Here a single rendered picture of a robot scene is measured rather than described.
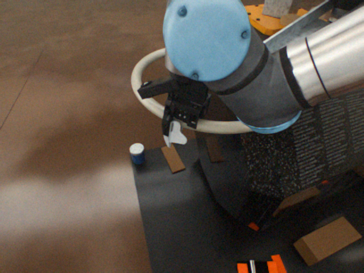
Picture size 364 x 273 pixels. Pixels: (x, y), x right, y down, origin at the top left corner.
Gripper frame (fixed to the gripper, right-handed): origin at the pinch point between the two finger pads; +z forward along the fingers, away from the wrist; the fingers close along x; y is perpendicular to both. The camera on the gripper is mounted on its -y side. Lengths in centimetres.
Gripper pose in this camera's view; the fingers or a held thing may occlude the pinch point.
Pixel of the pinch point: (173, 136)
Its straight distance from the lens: 56.8
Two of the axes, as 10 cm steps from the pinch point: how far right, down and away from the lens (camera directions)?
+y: 8.9, 3.7, -2.7
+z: -0.8, 7.1, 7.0
